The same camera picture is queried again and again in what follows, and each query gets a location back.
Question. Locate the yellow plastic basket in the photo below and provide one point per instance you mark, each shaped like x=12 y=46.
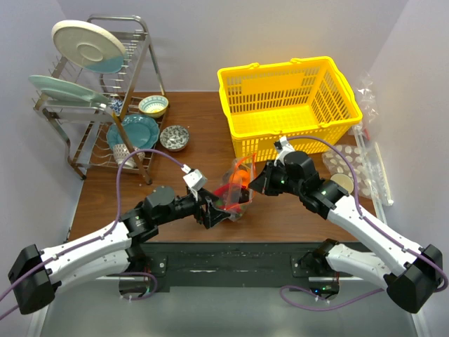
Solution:
x=306 y=99

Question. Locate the clear zip top bag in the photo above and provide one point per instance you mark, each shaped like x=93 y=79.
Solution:
x=246 y=163

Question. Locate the teal patterned bowl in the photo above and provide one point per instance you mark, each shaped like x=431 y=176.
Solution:
x=154 y=106

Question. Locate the polka dot plastic bag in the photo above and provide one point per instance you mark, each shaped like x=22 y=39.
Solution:
x=335 y=164

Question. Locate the dark floral bowl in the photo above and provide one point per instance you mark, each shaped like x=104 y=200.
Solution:
x=174 y=138

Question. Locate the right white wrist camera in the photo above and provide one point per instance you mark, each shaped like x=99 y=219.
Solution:
x=282 y=147

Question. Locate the cream ceramic mug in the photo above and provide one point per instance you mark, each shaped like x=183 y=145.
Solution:
x=344 y=181

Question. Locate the orange fruit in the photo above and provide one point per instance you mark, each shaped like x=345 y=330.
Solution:
x=240 y=177

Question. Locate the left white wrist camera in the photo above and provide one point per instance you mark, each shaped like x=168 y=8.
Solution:
x=195 y=180

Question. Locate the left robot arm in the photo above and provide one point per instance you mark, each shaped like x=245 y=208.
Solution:
x=37 y=274

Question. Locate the blue patterned small dish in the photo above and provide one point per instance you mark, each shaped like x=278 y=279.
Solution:
x=116 y=105

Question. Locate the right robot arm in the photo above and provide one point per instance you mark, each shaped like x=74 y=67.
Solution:
x=409 y=273

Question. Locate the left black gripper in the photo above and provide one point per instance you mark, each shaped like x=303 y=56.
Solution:
x=211 y=215

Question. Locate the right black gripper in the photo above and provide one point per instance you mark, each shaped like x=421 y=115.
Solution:
x=263 y=184

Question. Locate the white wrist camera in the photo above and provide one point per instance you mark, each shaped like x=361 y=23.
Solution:
x=195 y=180
x=282 y=147

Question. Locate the clear plastic bag pile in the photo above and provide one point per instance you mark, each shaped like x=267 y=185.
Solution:
x=370 y=169

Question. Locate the teal scalloped plate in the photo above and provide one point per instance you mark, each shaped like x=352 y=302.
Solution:
x=142 y=131

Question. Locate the pale green plate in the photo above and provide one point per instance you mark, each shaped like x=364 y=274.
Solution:
x=62 y=90

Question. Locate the metal dish rack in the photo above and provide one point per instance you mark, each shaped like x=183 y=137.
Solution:
x=83 y=126

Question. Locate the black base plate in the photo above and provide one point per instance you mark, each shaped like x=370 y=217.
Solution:
x=224 y=264

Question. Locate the patterned cup in rack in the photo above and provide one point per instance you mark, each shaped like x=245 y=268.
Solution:
x=120 y=152

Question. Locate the white and blue plate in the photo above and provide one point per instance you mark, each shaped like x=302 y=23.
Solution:
x=89 y=46

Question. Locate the aluminium rail frame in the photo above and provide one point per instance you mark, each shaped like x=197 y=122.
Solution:
x=97 y=308

